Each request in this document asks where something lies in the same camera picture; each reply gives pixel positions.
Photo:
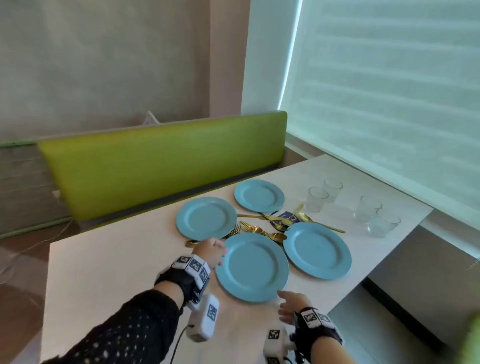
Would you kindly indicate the person's left hand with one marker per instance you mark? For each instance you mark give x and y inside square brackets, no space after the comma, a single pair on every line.
[210,253]

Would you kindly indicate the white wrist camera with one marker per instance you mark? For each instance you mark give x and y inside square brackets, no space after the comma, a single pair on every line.
[275,345]
[204,318]

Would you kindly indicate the person's right forearm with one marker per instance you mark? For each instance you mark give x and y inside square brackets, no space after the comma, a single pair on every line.
[330,352]

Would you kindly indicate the clear drinking glass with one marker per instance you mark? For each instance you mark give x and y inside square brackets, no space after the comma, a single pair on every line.
[367,210]
[384,223]
[333,189]
[317,200]

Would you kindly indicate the white chair back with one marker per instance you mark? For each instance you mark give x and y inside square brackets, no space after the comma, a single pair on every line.
[152,119]

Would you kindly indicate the green padded bench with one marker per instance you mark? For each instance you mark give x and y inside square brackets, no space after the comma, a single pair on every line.
[157,165]
[470,341]

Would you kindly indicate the black right wristband with markers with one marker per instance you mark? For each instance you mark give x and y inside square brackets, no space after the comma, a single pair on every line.
[318,328]

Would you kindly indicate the black left wristband with markers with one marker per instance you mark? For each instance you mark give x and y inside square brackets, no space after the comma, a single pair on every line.
[180,275]

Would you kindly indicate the pile of gold cutlery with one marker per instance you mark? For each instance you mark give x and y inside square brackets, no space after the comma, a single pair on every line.
[251,216]

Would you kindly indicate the black wristband with markers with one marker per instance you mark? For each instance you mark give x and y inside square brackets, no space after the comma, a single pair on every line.
[180,275]
[318,328]

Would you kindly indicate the white window blind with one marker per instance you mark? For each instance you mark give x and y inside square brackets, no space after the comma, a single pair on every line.
[375,93]

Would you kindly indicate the light blue plate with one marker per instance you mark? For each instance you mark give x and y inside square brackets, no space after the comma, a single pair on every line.
[206,219]
[253,268]
[318,250]
[258,195]

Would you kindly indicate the green framed mesh partition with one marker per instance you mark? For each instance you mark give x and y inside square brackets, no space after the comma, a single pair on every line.
[30,180]

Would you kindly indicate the white wall socket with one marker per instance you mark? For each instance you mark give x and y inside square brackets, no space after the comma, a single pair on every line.
[56,194]

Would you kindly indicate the person's right hand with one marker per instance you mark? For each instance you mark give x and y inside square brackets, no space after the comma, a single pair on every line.
[296,303]

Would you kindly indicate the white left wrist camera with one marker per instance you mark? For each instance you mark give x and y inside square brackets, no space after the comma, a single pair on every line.
[204,318]

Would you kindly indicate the person's left forearm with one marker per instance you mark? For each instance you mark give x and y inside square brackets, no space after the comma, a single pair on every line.
[123,330]

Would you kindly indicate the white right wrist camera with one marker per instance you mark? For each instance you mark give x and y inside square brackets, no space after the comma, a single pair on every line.
[275,345]

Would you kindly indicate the round purple sticker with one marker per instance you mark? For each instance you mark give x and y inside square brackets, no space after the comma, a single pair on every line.
[283,216]

